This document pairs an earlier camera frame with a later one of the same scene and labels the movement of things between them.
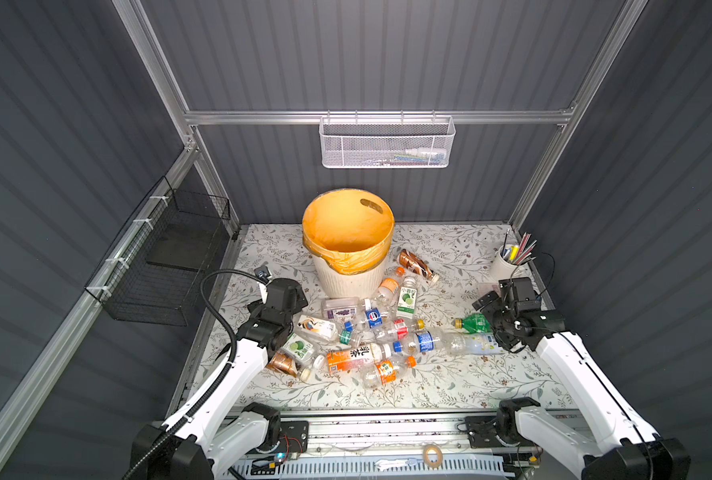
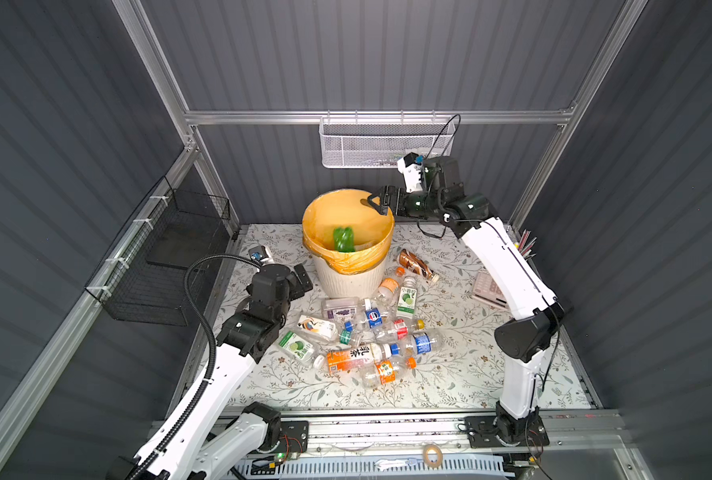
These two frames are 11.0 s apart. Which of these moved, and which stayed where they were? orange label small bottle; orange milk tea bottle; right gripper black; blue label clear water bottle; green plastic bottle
Moved: right gripper black; green plastic bottle
Stayed: blue label clear water bottle; orange milk tea bottle; orange label small bottle
